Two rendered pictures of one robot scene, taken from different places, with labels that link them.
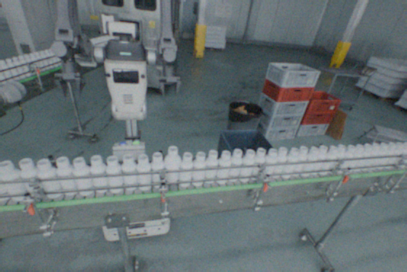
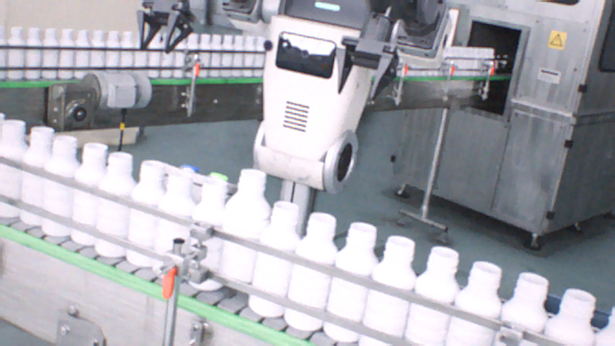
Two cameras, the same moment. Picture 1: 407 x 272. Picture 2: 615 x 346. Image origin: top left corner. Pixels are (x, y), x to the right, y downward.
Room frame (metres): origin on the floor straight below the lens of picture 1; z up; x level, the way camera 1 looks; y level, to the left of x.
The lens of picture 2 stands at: (-0.04, -0.59, 1.50)
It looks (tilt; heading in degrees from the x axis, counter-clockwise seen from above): 16 degrees down; 40
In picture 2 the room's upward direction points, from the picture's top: 9 degrees clockwise
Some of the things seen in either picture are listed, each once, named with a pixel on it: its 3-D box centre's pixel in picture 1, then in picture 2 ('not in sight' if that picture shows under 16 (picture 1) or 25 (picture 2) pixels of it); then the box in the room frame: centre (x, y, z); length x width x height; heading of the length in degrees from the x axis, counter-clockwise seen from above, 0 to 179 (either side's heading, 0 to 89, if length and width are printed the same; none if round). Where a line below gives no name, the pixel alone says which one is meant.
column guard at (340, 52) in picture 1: (339, 55); not in sight; (9.60, -5.17, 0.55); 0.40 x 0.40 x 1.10; 17
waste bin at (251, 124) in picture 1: (240, 128); not in sight; (2.54, -0.49, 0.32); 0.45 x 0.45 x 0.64
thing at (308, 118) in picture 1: (310, 113); not in sight; (3.40, -1.77, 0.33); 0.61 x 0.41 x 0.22; 110
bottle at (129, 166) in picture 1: (129, 172); (148, 213); (0.63, 0.29, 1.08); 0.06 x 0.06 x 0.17
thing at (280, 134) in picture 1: (274, 128); not in sight; (3.09, -1.13, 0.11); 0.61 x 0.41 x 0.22; 113
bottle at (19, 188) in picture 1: (14, 180); not in sight; (0.50, 0.68, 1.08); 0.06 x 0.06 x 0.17
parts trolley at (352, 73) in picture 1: (339, 86); not in sight; (4.84, -2.90, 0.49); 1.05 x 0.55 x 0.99; 107
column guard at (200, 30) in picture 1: (199, 41); not in sight; (8.46, 0.65, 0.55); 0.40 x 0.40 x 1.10; 17
